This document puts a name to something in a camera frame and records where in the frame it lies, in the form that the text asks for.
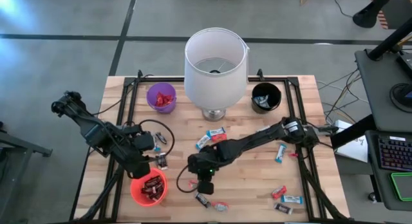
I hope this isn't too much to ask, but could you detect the orange plastic bucket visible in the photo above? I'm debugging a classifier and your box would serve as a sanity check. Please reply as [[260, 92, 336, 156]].
[[129, 167, 169, 208]]

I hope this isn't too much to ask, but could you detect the purple plastic bucket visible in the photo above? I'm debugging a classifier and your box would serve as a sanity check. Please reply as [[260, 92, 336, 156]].
[[146, 82, 177, 115]]

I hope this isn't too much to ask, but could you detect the white shade silver table lamp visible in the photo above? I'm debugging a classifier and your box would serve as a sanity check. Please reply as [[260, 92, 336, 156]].
[[183, 27, 250, 122]]

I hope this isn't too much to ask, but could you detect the grey metal stand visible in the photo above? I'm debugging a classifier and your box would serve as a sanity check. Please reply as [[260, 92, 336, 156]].
[[0, 120, 53, 224]]

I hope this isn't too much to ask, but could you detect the black plastic bucket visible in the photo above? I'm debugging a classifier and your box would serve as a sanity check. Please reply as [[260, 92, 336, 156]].
[[250, 82, 283, 115]]

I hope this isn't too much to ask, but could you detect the white paper sheet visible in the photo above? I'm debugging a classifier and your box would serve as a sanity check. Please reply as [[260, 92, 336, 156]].
[[334, 120, 370, 163]]

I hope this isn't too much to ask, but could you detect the black desk support bar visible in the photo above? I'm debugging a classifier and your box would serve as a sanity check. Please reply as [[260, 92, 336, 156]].
[[330, 114, 378, 150]]

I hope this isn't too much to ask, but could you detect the backlit black keyboard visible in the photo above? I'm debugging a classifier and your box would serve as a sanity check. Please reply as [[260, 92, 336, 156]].
[[377, 135, 412, 172]]

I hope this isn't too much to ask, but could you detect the green edged black pad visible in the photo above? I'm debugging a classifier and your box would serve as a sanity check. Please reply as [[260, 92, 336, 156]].
[[389, 171, 412, 202]]

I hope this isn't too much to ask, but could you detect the grey workstation desk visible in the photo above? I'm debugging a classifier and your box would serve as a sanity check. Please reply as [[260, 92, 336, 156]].
[[353, 48, 412, 212]]

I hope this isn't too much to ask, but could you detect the black round device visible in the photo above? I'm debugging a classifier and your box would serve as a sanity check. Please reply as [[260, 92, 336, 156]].
[[389, 82, 412, 114]]

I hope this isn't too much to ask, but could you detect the black stand leg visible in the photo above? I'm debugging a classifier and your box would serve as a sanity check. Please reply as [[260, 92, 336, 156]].
[[351, 0, 397, 29]]

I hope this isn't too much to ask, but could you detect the black stand tube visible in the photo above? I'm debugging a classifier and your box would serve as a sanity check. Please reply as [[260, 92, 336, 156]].
[[366, 17, 412, 62]]

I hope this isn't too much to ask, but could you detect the black desk device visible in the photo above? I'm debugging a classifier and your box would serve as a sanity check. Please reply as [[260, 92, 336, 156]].
[[395, 51, 412, 79]]

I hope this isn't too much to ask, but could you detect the red striped mat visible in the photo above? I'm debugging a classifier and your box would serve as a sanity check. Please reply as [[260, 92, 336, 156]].
[[368, 0, 390, 30]]

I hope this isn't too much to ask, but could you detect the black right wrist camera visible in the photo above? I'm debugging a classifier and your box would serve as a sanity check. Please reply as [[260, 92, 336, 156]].
[[187, 154, 202, 173]]

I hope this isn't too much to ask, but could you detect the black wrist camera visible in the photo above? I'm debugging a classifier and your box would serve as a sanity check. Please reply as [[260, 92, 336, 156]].
[[133, 133, 156, 153], [187, 154, 202, 173]]

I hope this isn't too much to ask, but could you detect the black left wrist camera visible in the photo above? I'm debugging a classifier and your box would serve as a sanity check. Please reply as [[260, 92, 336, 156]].
[[133, 133, 156, 153]]

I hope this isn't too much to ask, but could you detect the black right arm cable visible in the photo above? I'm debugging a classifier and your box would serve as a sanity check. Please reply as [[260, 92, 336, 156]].
[[176, 164, 198, 194]]

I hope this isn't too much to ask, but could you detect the black aluminium table frame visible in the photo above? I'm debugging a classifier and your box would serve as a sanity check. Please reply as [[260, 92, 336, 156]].
[[69, 75, 347, 224]]

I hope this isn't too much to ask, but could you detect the grey floor cable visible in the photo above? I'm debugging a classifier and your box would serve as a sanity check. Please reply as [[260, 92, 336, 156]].
[[316, 68, 362, 91]]

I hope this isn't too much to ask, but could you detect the black floor cable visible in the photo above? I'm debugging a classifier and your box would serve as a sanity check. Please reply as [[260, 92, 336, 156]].
[[324, 0, 354, 19]]

